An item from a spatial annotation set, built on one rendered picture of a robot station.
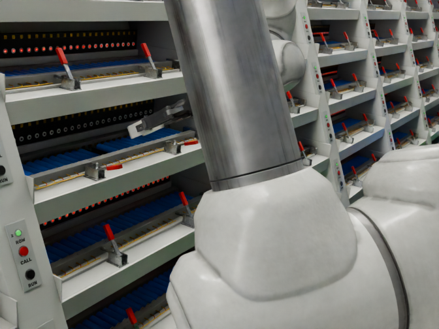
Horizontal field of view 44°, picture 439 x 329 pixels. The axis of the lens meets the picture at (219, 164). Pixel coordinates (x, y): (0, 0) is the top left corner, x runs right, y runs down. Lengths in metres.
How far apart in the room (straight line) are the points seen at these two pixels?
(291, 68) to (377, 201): 0.45
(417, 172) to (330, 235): 0.12
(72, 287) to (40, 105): 0.36
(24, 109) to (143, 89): 0.34
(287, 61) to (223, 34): 0.47
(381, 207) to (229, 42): 0.23
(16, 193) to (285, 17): 0.60
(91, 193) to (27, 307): 0.26
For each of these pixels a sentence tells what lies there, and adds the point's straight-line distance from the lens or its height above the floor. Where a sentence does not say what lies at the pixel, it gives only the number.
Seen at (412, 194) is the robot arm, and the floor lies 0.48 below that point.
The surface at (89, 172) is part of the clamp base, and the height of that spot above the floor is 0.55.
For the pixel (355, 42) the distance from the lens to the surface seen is 2.75.
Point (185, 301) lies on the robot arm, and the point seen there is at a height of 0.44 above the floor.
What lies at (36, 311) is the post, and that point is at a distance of 1.05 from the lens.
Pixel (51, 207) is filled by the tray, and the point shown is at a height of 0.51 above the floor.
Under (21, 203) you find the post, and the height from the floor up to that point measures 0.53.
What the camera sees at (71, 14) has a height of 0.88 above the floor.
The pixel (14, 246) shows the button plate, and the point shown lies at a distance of 1.02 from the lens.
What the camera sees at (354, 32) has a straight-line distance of 2.77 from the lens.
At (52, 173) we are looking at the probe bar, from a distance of 1.14.
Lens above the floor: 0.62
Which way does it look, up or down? 6 degrees down
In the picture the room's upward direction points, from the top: 14 degrees counter-clockwise
